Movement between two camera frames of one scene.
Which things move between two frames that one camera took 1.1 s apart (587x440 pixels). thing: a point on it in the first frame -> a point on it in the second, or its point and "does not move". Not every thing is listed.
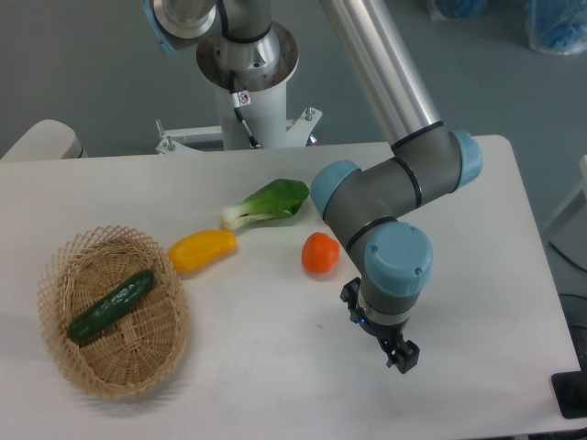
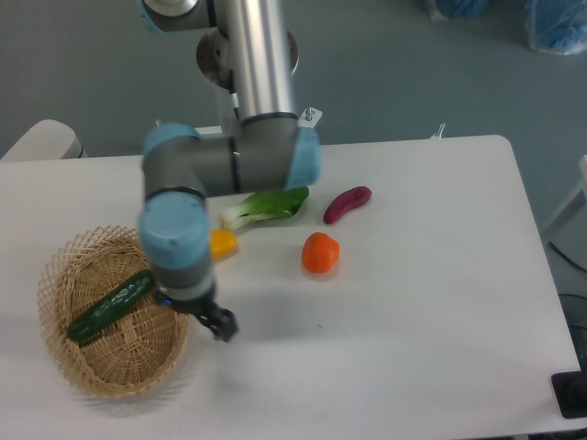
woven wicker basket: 135,350 does not move
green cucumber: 99,313 does not move
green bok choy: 280,198 does not move
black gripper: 404,357 -> 221,325
